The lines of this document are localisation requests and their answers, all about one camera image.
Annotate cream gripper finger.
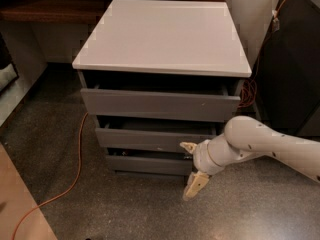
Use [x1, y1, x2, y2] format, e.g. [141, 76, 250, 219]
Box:
[180, 142, 197, 154]
[183, 171, 210, 201]

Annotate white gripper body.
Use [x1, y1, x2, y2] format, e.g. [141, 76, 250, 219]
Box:
[193, 140, 220, 176]

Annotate grey bottom drawer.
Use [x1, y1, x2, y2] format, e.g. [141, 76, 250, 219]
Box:
[106, 149, 193, 176]

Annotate grey drawer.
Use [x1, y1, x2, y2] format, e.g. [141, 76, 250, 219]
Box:
[81, 88, 240, 122]
[95, 117, 223, 153]
[106, 149, 193, 176]

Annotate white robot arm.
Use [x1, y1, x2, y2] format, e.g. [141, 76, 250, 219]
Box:
[180, 116, 320, 201]

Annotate grey top drawer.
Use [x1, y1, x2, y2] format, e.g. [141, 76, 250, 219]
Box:
[81, 88, 240, 122]

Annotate grey middle drawer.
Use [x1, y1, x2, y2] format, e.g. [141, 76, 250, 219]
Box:
[95, 117, 223, 153]

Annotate grey drawer cabinet white top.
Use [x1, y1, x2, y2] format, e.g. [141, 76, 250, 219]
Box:
[72, 0, 251, 177]

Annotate dark wooden counter shelf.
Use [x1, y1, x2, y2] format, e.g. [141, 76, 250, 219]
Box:
[0, 0, 225, 25]

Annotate dark cabinet on right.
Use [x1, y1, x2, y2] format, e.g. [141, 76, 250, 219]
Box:
[256, 0, 320, 137]

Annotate dark framed object at left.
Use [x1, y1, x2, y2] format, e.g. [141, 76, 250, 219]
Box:
[0, 33, 19, 93]

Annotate orange extension cable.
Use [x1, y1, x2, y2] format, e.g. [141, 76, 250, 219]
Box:
[11, 0, 320, 240]

